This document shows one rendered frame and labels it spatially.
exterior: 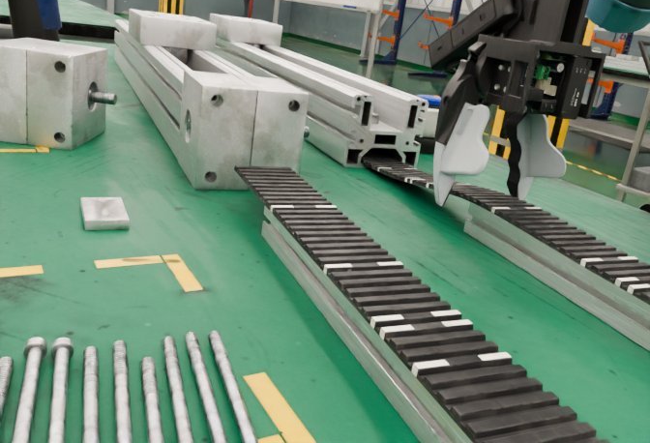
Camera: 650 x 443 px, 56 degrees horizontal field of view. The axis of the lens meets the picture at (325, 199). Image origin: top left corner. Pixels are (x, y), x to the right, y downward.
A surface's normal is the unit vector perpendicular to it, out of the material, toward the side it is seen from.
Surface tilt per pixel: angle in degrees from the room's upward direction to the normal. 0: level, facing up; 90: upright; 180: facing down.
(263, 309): 0
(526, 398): 0
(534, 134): 106
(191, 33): 90
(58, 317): 0
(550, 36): 90
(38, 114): 90
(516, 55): 90
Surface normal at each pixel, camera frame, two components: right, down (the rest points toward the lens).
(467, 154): -0.84, -0.28
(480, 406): 0.14, -0.94
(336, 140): -0.91, 0.00
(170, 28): 0.38, 0.33
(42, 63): 0.00, 0.30
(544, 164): -0.89, 0.28
